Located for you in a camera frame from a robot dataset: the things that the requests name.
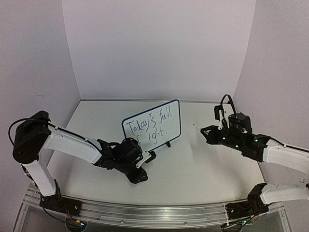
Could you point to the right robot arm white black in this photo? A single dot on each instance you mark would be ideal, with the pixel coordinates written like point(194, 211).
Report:
point(288, 156)

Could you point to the blue framed whiteboard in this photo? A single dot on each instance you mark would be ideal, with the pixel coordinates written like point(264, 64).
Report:
point(154, 127)

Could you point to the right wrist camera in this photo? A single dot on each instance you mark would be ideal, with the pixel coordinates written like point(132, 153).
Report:
point(218, 112)

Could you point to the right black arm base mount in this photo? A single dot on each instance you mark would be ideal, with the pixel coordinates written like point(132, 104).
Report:
point(243, 209)

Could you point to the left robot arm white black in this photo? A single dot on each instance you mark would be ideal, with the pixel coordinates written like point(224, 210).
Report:
point(38, 132)

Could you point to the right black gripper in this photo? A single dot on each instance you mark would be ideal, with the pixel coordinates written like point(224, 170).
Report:
point(212, 135)

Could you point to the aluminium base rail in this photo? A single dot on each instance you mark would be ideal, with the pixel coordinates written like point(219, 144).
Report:
point(151, 216)

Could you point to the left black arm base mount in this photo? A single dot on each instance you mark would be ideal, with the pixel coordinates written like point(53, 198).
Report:
point(64, 205)

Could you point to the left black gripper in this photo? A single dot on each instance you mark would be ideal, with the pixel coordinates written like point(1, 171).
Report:
point(136, 179)

